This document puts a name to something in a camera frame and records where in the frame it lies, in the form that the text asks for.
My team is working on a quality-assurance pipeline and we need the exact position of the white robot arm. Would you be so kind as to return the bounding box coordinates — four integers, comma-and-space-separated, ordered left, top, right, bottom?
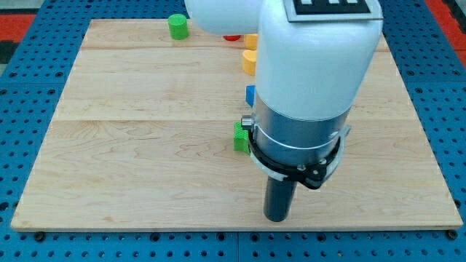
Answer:
186, 0, 383, 166

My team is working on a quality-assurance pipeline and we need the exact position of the blue block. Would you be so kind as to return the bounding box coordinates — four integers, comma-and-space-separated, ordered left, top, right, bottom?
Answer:
245, 85, 255, 108

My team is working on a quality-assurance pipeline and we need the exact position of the yellow block near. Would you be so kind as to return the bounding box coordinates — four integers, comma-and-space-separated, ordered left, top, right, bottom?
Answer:
242, 49, 257, 76

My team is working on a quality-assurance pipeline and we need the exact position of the yellow block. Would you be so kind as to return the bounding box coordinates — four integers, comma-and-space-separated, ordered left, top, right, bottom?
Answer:
242, 49, 257, 76
243, 33, 258, 50

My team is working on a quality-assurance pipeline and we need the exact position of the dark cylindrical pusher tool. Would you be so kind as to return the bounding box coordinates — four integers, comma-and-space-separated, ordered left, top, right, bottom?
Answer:
264, 177, 296, 222

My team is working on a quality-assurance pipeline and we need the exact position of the wooden board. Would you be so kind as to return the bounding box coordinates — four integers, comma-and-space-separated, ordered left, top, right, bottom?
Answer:
11, 20, 463, 232

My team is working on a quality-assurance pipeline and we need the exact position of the red block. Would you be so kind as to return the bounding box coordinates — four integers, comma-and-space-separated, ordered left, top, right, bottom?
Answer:
223, 35, 241, 41

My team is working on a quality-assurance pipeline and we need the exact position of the yellow block far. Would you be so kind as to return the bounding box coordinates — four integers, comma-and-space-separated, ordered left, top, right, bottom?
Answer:
243, 33, 258, 50

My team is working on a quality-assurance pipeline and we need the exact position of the green cylinder block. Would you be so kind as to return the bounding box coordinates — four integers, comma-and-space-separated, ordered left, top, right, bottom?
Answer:
167, 14, 189, 40

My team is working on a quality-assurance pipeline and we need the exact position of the black white fiducial tag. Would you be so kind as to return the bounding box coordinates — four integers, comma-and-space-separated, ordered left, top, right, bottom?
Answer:
283, 0, 383, 23

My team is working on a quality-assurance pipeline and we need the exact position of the black ring mount bracket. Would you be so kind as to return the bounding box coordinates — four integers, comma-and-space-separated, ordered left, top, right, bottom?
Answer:
240, 115, 351, 190

